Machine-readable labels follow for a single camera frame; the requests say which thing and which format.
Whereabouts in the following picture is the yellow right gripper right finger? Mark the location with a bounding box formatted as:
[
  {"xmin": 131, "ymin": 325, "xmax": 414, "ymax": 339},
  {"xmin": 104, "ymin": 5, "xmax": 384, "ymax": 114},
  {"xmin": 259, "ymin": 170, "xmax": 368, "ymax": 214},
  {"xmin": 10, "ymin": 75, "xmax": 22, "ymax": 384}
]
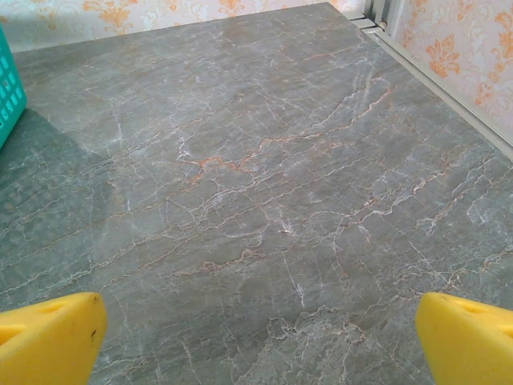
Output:
[{"xmin": 414, "ymin": 291, "xmax": 513, "ymax": 385}]

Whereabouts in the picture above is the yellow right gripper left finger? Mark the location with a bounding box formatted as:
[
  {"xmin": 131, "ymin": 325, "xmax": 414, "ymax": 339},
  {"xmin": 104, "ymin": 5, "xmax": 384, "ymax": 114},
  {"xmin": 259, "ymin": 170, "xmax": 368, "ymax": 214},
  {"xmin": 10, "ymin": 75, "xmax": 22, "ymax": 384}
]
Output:
[{"xmin": 0, "ymin": 291, "xmax": 108, "ymax": 385}]

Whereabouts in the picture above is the teal plastic basket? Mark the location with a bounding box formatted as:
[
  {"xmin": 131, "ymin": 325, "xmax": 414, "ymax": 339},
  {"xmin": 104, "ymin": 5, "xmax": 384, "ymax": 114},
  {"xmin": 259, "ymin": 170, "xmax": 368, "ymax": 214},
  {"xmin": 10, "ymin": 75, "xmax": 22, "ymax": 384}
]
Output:
[{"xmin": 0, "ymin": 22, "xmax": 27, "ymax": 150}]

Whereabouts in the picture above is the aluminium table side rail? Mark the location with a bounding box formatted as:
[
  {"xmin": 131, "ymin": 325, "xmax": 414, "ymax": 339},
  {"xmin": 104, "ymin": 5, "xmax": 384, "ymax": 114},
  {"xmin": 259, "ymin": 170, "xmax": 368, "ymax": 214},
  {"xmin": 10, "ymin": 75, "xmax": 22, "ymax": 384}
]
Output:
[{"xmin": 360, "ymin": 24, "xmax": 513, "ymax": 156}]

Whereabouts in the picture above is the aluminium frame post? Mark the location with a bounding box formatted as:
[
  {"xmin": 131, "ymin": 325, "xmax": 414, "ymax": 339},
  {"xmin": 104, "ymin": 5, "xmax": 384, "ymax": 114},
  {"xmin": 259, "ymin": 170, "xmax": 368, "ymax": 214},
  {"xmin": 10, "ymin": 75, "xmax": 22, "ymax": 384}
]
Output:
[{"xmin": 347, "ymin": 0, "xmax": 402, "ymax": 31}]

